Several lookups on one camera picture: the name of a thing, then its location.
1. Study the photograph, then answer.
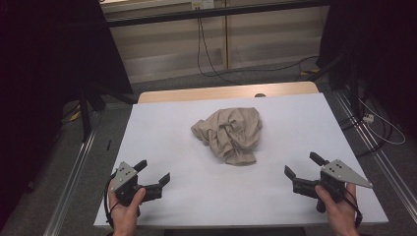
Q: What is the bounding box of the person's left hand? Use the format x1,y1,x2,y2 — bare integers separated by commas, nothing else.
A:
107,187,148,232

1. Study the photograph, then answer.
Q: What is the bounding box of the black horizontal metal bar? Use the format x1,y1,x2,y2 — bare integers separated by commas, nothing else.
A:
104,0,330,30

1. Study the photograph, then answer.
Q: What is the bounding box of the white cable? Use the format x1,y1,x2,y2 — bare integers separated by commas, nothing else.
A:
358,97,407,147

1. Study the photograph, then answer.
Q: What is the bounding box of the person's right hand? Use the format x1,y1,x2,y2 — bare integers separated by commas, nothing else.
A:
314,182,362,229

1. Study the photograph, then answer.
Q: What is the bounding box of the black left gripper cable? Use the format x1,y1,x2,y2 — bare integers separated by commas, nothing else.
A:
103,172,121,230

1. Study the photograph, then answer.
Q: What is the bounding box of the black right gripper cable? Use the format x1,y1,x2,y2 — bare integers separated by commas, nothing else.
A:
343,186,364,229

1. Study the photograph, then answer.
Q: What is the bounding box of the beige garment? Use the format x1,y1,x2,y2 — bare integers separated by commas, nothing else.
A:
190,106,264,167

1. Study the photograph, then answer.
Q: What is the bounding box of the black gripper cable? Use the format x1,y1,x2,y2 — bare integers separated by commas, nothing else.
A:
103,172,121,230
343,186,364,229

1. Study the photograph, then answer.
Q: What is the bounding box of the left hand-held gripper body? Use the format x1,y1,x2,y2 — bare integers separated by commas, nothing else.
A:
110,160,163,207

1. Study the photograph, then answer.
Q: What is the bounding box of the black curtain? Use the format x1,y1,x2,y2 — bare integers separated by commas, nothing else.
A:
317,0,417,141
0,0,134,232

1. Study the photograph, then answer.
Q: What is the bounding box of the metal floor rail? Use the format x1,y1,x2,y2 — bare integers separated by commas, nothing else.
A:
332,89,417,215
42,104,102,236

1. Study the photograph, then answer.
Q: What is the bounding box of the white table cover sheet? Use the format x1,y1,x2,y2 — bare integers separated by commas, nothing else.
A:
93,92,389,229

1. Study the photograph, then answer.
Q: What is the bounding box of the black metal stand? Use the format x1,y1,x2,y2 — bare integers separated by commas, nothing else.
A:
78,83,140,143
307,52,362,120

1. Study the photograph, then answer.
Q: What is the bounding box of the long black floor cable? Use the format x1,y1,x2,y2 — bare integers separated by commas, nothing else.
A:
196,16,321,87

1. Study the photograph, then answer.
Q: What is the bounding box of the bundle of black cables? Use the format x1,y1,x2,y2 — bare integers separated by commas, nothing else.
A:
338,113,395,158

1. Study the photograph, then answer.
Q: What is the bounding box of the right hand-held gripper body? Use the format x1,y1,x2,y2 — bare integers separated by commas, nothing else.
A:
292,158,375,214

